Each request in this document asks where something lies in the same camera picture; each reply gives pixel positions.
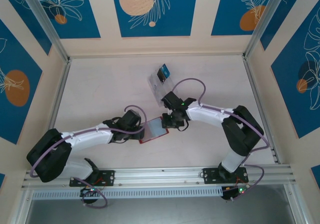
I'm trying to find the red card holder wallet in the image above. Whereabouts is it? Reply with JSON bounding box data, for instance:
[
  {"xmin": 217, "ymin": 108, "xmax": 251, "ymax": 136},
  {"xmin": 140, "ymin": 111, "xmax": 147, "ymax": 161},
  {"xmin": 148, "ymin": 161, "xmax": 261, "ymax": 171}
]
[{"xmin": 138, "ymin": 116, "xmax": 170, "ymax": 145}]

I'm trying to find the aluminium frame post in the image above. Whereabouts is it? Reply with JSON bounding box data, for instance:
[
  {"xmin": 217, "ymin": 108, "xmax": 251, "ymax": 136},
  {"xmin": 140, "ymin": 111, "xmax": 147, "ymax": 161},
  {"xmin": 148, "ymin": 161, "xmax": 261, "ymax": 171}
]
[
  {"xmin": 242, "ymin": 0, "xmax": 293, "ymax": 59},
  {"xmin": 18, "ymin": 0, "xmax": 71, "ymax": 64}
]

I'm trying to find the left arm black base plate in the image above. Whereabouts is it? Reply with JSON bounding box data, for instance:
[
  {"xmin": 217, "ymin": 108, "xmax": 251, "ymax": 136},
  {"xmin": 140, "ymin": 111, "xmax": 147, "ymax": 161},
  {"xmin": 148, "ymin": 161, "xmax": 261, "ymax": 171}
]
[{"xmin": 69, "ymin": 170, "xmax": 116, "ymax": 187}]

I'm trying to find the aluminium frame leg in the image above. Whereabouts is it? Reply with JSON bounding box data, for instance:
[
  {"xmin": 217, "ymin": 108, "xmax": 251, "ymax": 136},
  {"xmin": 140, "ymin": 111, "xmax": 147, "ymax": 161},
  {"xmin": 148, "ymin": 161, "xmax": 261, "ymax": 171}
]
[
  {"xmin": 9, "ymin": 187, "xmax": 35, "ymax": 224},
  {"xmin": 283, "ymin": 183, "xmax": 310, "ymax": 224}
]

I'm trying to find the aluminium mounting rail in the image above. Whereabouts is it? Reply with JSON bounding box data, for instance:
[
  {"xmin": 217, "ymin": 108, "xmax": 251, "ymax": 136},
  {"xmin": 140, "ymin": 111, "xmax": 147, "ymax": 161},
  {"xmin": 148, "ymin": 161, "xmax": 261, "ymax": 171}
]
[{"xmin": 21, "ymin": 164, "xmax": 297, "ymax": 189}]

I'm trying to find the grey slotted cable duct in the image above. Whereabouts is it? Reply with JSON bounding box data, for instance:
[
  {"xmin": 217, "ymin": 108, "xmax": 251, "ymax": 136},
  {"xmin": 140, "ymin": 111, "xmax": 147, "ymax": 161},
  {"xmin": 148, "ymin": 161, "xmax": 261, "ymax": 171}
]
[{"xmin": 31, "ymin": 186, "xmax": 224, "ymax": 200}]

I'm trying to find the aluminium table side rail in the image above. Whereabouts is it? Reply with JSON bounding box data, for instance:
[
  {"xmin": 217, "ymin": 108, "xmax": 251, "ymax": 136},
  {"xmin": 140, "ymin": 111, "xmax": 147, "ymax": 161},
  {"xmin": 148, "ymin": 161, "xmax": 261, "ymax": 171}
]
[
  {"xmin": 36, "ymin": 58, "xmax": 73, "ymax": 169},
  {"xmin": 242, "ymin": 55, "xmax": 280, "ymax": 164}
]

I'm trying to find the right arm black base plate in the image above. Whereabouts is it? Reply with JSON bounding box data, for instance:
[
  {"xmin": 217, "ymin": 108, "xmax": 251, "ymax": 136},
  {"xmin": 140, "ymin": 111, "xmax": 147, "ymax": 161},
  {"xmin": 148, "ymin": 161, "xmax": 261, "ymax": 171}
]
[{"xmin": 201, "ymin": 167, "xmax": 250, "ymax": 184}]

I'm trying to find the clear acrylic card stand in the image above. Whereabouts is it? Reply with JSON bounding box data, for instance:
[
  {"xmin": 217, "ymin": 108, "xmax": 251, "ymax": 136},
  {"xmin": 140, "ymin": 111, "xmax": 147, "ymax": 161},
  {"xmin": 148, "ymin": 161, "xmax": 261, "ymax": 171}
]
[{"xmin": 146, "ymin": 63, "xmax": 181, "ymax": 108}]

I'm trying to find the blue credit card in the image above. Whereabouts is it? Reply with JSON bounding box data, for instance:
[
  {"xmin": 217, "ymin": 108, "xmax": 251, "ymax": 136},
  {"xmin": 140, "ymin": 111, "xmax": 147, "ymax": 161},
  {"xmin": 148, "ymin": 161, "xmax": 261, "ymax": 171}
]
[{"xmin": 159, "ymin": 63, "xmax": 172, "ymax": 76}]

